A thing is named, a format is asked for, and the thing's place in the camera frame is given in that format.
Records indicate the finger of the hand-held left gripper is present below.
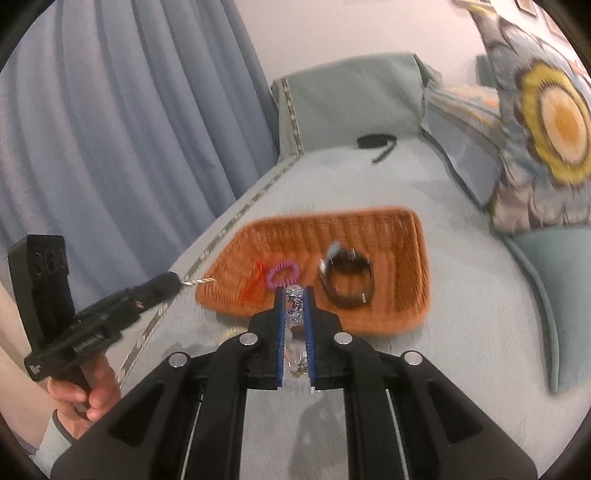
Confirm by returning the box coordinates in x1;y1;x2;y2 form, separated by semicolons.
108;272;183;315

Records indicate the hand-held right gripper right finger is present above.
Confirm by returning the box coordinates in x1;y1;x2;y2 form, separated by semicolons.
304;285;539;480

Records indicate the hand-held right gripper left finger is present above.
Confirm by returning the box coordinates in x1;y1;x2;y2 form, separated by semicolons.
51;290;289;480

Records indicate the silver beaded jewelry chain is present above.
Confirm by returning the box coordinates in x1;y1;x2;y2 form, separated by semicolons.
283;284;311;380

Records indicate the orange woven basket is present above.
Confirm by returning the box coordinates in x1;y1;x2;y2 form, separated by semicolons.
196;207;431;337

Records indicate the person's left forearm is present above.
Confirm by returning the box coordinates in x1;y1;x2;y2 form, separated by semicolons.
0;282;75;476

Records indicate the person's left hand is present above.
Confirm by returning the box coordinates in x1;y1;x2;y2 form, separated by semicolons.
46;355;122;439

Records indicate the blue-grey curtain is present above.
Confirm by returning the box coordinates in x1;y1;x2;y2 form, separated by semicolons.
0;0;280;296

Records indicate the teal cushion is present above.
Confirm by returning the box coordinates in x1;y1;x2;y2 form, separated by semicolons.
503;217;591;394

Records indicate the patterned rectangular pillow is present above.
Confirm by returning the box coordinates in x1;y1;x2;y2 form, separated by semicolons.
422;84;509;208

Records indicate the floral patterned pillow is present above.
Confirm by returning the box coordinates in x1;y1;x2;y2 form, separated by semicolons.
466;4;591;234

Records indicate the red string bracelet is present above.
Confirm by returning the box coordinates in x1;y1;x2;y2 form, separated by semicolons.
240;262;269;306

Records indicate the purple spiral hair tie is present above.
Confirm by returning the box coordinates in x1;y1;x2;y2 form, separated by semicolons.
265;261;300;291

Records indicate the dark leather bracelet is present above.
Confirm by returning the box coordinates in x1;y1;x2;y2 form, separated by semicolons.
318;241;375;309

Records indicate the black strap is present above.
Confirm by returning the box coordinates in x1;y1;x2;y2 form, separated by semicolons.
356;134;399;163

